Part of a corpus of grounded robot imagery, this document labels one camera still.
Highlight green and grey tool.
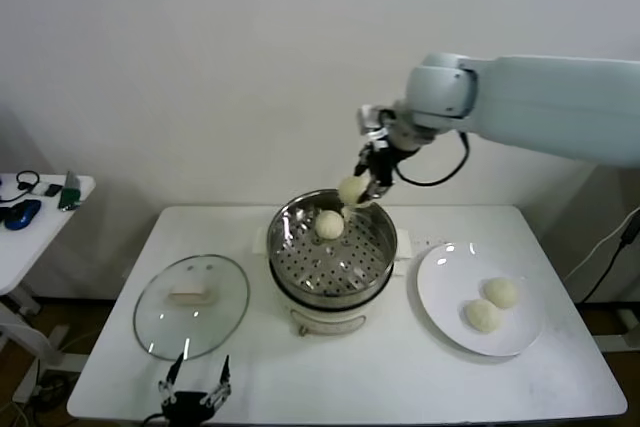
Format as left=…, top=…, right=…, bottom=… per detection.
left=57, top=170, right=84, bottom=212

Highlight white steamed baozi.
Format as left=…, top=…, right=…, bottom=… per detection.
left=313, top=210, right=346, bottom=242
left=483, top=276, right=520, bottom=309
left=338, top=175, right=372, bottom=206
left=464, top=299, right=502, bottom=334

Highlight white rounded side table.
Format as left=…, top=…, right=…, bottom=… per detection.
left=0, top=174, right=97, bottom=403

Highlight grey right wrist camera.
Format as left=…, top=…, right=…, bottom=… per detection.
left=356, top=104, right=394, bottom=148

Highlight round glass lid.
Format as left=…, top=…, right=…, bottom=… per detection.
left=132, top=253, right=251, bottom=362

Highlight blue computer mouse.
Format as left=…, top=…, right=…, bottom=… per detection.
left=3, top=199, right=43, bottom=232

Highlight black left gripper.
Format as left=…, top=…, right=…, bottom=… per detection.
left=158, top=349, right=233, bottom=427

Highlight black headset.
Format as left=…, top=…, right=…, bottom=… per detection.
left=0, top=170, right=41, bottom=206

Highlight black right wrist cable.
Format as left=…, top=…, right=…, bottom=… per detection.
left=396, top=130, right=472, bottom=188

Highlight white round plate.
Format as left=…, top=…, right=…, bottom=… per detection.
left=417, top=241, right=546, bottom=358

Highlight black power cable with plug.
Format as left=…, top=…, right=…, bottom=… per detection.
left=579, top=211, right=640, bottom=304

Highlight steel steamer basket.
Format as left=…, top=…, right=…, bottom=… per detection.
left=251, top=189, right=414, bottom=311

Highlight white wall cable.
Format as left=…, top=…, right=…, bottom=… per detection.
left=564, top=206, right=636, bottom=281

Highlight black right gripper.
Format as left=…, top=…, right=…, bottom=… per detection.
left=355, top=139, right=419, bottom=206

